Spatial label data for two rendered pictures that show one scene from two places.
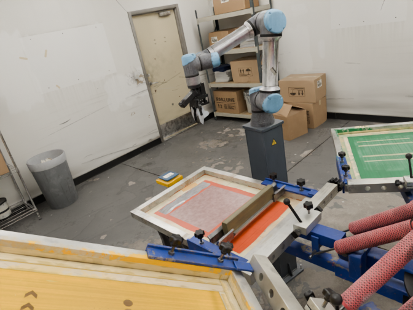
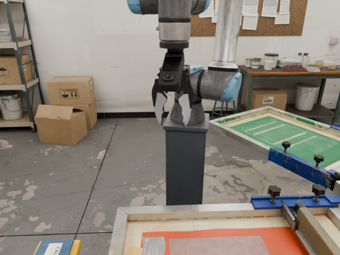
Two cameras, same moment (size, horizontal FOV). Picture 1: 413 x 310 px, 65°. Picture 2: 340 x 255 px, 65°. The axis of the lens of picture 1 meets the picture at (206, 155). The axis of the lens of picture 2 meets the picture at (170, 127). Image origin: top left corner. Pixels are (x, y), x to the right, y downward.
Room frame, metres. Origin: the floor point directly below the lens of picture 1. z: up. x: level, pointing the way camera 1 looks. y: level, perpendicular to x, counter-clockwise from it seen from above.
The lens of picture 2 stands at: (1.32, 0.52, 1.62)
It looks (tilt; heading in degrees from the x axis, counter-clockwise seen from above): 23 degrees down; 308
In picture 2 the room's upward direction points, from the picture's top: straight up
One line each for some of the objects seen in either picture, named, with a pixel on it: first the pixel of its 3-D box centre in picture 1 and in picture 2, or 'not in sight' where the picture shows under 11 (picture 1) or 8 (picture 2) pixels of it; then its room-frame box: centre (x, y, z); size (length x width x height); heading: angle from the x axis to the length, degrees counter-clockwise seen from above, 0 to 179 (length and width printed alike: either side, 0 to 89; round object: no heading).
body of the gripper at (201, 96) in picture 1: (197, 95); (174, 66); (1.73, -0.02, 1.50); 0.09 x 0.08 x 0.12; 119
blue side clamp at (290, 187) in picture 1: (287, 191); (292, 207); (1.45, -0.37, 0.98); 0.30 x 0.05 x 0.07; 41
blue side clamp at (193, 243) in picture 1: (216, 254); not in sight; (1.09, 0.04, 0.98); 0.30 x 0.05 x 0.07; 41
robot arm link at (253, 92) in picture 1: (259, 97); (189, 81); (1.93, -0.39, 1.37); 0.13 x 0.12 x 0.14; 11
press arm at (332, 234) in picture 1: (321, 234); not in sight; (1.03, -0.38, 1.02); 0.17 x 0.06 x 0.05; 41
